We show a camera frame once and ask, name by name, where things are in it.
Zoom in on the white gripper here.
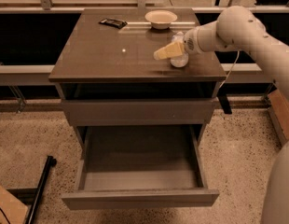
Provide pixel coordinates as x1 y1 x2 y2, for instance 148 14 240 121
153 26 216 60

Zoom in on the clear plastic water bottle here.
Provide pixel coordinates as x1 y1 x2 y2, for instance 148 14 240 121
170 32 188 68

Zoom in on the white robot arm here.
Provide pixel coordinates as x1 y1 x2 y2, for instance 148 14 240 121
154 6 289 224

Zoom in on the grey drawer cabinet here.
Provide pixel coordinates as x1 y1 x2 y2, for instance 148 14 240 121
48 9 226 146

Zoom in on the grey top drawer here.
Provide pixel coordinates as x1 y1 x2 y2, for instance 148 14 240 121
62 99 214 126

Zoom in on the open grey middle drawer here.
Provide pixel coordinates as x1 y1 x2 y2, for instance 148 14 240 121
62 125 219 210

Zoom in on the white paper bowl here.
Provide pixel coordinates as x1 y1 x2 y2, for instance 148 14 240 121
144 10 177 30

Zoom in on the black snack packet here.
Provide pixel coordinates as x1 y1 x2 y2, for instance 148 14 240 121
99 18 127 29

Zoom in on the metal railing beam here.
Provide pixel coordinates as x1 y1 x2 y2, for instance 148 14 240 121
0 63 271 86

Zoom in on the cardboard box right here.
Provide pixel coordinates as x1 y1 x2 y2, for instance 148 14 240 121
268 90 289 146

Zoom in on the cardboard box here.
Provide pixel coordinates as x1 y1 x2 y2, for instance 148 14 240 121
268 90 289 146
0 185 28 224

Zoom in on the cardboard box bottom left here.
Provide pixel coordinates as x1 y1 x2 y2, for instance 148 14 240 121
0 185 28 224

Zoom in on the white cable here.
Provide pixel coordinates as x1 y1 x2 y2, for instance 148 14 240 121
218 49 241 91

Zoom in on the black metal frame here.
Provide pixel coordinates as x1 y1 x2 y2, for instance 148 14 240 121
6 155 58 224

